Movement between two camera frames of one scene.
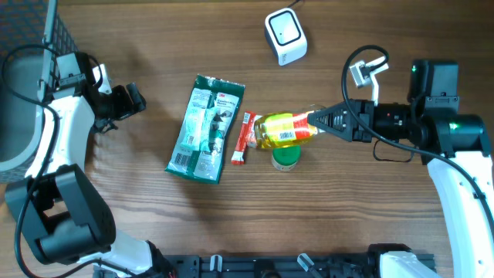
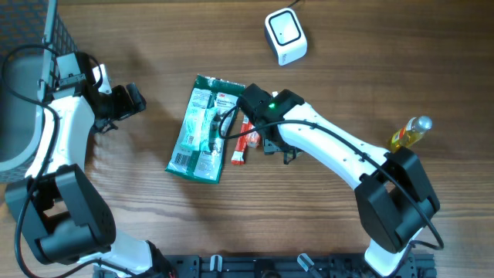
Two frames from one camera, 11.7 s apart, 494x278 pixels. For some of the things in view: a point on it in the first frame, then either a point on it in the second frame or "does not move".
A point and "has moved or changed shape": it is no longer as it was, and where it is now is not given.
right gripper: x=348 y=130 -> x=269 y=148
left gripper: x=125 y=107 does not move
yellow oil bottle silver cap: x=284 y=129 has moved or changed shape
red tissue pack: x=252 y=138 does not move
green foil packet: x=201 y=144 does not move
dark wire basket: x=32 y=36 does not move
